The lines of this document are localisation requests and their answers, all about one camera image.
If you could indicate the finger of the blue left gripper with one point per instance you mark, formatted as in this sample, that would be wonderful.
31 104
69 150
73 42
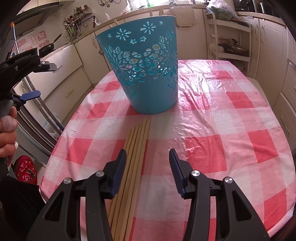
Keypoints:
30 95

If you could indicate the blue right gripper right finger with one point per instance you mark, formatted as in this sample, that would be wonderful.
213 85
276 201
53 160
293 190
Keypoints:
177 168

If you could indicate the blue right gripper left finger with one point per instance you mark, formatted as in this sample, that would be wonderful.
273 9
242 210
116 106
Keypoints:
117 173

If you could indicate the person's left hand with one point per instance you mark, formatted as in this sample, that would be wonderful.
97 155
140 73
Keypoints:
8 136

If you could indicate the black frying pan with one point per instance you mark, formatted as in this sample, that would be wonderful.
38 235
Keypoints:
47 49

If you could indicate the range hood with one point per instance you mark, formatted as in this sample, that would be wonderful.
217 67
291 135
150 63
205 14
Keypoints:
34 14

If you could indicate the pink checkered plastic tablecloth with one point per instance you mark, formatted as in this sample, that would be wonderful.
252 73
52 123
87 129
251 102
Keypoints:
221 125

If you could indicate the red patterned bag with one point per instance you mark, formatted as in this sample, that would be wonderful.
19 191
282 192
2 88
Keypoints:
25 170

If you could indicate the teal perforated plastic basket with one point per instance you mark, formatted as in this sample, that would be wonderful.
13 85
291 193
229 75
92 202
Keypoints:
143 55

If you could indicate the white storage trolley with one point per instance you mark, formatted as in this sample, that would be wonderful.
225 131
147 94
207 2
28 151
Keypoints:
229 40

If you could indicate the white plastic bag on door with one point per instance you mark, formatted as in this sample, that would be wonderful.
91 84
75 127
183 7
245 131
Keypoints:
184 16

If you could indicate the green vegetable plastic bag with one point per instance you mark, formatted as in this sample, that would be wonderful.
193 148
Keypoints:
221 10

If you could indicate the utensil rack on wall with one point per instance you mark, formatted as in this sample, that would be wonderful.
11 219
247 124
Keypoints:
77 22

